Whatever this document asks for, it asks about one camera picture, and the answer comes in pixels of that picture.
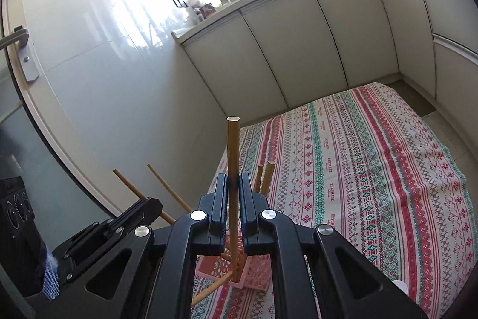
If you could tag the black wall hook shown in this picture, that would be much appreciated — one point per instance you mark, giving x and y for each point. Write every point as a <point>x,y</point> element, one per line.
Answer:
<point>179,3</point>

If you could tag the frosted glass door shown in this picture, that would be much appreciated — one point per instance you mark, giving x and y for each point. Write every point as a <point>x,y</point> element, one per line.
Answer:
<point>22,139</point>

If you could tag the person's left forearm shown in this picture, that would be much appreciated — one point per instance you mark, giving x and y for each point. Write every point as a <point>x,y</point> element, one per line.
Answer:
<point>48,274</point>

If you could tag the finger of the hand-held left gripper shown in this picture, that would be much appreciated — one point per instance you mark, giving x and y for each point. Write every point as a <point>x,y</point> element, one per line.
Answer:
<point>143,210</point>

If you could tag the pink perforated utensil holder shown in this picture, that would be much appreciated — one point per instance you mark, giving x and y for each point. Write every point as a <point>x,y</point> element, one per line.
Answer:
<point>257,276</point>

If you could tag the wooden chopstick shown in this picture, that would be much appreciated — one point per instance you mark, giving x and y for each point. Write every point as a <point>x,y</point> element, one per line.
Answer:
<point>233,147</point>
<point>259,177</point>
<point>207,291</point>
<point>268,177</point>
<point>129,183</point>
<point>164,184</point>

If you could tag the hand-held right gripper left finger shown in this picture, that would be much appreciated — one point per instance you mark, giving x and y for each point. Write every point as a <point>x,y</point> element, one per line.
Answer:
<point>222,194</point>

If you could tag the striped printed tablecloth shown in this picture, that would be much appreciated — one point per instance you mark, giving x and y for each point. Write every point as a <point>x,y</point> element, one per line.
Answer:
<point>354,173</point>

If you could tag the small brown box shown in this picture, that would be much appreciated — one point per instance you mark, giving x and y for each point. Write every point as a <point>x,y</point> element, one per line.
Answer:
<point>207,10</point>

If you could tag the white kitchen cabinets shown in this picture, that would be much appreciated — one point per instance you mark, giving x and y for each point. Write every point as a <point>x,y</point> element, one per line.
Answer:
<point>317,42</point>

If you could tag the black device with dials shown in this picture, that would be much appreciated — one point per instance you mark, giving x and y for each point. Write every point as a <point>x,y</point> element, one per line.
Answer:
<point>16,218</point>

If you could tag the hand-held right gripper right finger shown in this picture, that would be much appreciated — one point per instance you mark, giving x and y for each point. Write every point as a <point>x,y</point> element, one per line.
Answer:
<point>245,194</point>

